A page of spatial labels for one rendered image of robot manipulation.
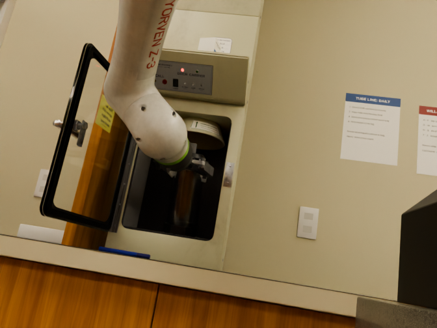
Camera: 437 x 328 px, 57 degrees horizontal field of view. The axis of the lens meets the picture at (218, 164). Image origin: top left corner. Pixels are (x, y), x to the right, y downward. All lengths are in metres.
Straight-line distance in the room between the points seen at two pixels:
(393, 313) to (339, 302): 0.49
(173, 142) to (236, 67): 0.39
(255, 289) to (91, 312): 0.33
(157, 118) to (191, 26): 0.57
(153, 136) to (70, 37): 1.23
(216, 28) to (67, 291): 0.86
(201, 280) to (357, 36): 1.33
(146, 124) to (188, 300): 0.36
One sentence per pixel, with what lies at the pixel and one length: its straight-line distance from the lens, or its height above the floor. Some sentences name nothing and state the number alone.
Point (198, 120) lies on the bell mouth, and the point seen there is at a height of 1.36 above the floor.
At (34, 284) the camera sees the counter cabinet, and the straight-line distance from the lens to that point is 0.94.
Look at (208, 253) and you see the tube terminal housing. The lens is 1.11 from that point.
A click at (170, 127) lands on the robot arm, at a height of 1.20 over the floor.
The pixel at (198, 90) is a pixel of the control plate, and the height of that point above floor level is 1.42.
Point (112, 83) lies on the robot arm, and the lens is 0.88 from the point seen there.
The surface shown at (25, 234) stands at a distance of 1.38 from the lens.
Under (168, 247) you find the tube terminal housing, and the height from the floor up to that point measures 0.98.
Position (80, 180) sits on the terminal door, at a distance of 0.99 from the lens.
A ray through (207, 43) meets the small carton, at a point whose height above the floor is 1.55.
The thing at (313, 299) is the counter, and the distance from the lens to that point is 0.81.
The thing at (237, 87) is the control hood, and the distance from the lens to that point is 1.16.
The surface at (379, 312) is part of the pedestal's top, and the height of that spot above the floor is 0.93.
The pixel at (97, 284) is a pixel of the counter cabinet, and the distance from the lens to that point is 0.89.
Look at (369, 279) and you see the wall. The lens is 1.58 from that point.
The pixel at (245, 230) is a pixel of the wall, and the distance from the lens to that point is 1.54.
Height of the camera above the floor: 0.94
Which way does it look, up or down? 14 degrees up
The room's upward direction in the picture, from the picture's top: 10 degrees clockwise
